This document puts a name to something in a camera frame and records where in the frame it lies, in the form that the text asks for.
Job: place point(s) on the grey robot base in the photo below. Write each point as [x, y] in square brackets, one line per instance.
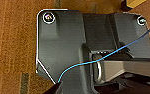
[61, 43]

